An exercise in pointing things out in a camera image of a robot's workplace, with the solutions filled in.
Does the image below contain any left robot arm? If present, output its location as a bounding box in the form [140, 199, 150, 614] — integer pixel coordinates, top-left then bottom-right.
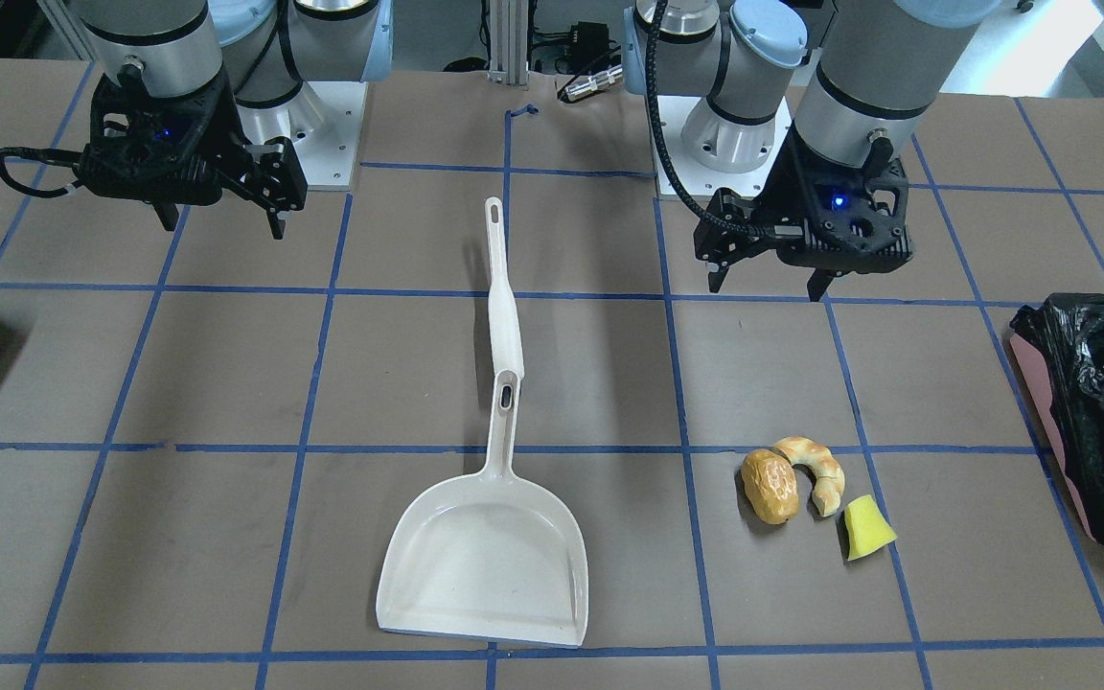
[622, 1, 998, 302]

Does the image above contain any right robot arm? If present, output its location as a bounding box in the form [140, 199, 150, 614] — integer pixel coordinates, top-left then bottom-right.
[71, 1, 393, 240]

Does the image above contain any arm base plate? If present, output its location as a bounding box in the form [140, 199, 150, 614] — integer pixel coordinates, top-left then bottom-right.
[238, 81, 369, 192]
[658, 96, 792, 202]

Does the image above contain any toy croissant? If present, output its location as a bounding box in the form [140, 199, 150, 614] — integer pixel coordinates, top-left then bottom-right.
[772, 436, 846, 518]

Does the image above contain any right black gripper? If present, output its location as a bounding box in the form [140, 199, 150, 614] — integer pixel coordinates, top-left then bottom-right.
[78, 70, 308, 241]

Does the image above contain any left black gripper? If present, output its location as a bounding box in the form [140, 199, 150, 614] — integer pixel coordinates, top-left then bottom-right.
[694, 129, 914, 302]

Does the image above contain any aluminium frame post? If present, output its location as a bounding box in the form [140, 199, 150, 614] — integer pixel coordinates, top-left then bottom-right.
[485, 0, 531, 91]

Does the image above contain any yellow sponge piece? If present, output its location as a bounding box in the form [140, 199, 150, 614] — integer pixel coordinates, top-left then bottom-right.
[842, 493, 896, 561]

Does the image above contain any toy bread roll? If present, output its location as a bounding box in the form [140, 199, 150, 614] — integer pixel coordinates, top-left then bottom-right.
[740, 448, 800, 526]

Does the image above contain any white plastic dustpan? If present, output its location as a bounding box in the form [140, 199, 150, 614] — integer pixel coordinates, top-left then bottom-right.
[376, 371, 590, 649]

